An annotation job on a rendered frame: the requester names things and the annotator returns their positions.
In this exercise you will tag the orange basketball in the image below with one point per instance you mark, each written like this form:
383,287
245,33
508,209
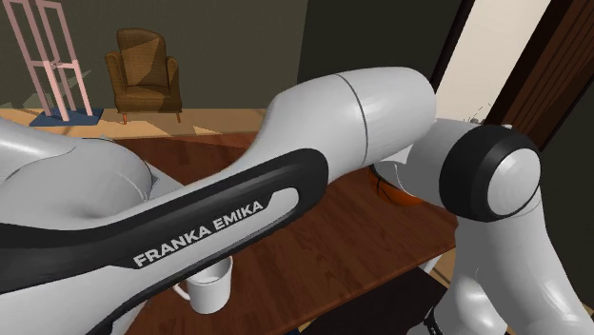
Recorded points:
390,190

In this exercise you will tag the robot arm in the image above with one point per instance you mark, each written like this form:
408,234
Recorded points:
325,120

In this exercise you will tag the dark brown door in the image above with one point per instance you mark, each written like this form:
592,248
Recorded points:
552,69

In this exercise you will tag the pink frame stand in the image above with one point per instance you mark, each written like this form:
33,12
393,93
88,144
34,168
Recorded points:
51,65

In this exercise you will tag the brown armchair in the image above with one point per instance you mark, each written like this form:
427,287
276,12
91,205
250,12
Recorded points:
141,74

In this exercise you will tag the white mug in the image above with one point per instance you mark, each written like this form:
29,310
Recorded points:
211,290

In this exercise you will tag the brown wooden table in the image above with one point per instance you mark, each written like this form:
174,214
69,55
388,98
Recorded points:
325,246

